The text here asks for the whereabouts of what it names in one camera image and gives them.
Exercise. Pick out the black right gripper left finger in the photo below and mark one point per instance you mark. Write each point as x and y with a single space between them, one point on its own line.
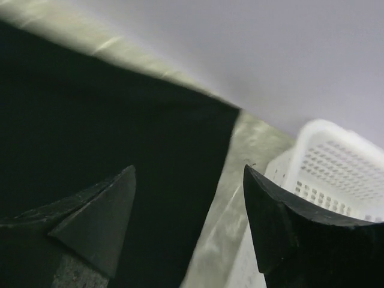
74 242

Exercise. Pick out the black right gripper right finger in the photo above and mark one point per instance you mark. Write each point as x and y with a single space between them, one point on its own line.
299 244

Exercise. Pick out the white plastic mesh basket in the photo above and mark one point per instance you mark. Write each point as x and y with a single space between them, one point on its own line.
330 167

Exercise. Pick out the black t-shirt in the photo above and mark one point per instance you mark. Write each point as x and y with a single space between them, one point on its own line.
70 121

